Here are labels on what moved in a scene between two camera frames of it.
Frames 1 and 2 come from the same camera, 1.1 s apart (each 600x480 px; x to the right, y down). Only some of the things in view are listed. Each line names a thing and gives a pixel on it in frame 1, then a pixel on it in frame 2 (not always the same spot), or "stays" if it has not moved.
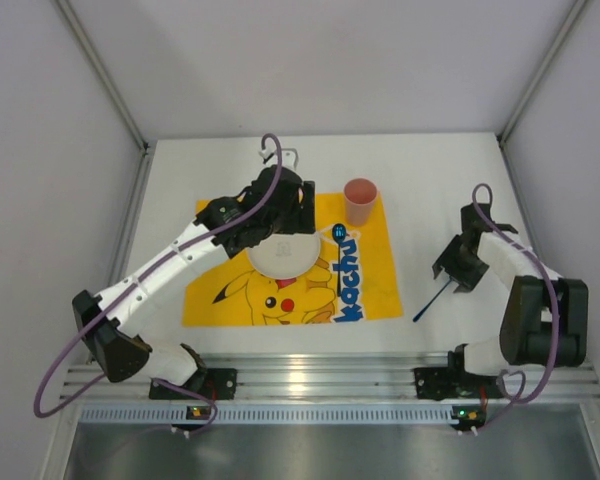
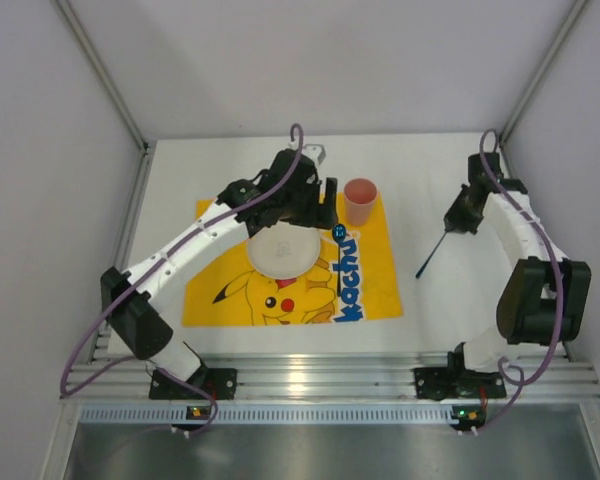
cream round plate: [286, 255] stays
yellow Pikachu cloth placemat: [352, 280] stays
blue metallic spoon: [339, 233] stays
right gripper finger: [449, 257] → [455, 215]
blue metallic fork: [424, 308] → [431, 255]
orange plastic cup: [359, 194] stays
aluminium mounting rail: [320, 376] stays
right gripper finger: [468, 278] → [469, 216]
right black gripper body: [456, 270] → [458, 216]
